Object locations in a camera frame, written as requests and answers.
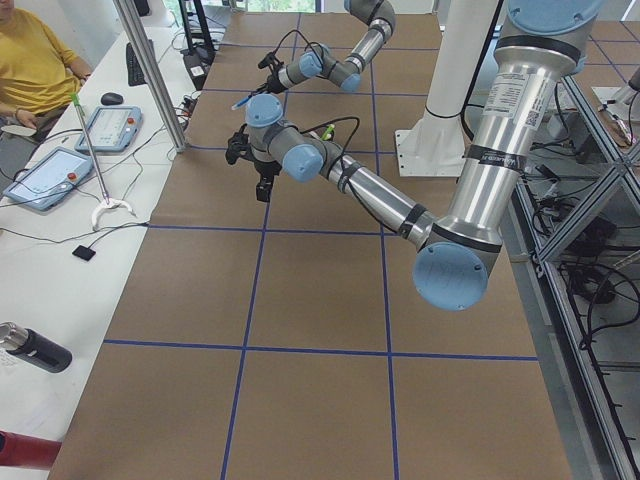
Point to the green marker pen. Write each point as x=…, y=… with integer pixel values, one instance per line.
x=328, y=134

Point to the far teach pendant tablet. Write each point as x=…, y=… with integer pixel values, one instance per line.
x=112, y=128

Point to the black monitor stand base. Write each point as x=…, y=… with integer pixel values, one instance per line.
x=198, y=61

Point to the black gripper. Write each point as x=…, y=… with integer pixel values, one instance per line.
x=263, y=169
x=273, y=82

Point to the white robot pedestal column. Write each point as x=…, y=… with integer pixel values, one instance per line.
x=435, y=145

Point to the small black square pad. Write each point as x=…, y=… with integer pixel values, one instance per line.
x=84, y=253

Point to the brown paper table cover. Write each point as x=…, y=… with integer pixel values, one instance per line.
x=287, y=340

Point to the person in yellow shirt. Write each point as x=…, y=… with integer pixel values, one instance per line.
x=39, y=72

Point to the blue marker pen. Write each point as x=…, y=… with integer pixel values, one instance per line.
x=242, y=102

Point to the reacher grabber tool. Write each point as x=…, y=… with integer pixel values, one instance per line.
x=107, y=202

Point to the black keyboard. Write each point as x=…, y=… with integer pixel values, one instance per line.
x=135, y=74

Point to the black thermos bottle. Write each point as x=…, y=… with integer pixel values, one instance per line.
x=34, y=348

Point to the black computer mouse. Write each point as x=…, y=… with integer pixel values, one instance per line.
x=111, y=99

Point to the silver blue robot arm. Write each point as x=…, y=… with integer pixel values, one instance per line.
x=496, y=71
x=318, y=61

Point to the teach pendant tablet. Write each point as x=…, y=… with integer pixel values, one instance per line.
x=112, y=128
x=48, y=182

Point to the near teach pendant tablet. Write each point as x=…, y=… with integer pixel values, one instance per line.
x=48, y=182

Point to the red bottle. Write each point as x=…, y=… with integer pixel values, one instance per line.
x=28, y=452

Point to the aluminium frame rack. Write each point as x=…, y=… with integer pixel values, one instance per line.
x=577, y=208

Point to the aluminium frame post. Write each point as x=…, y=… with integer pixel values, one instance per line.
x=136, y=33

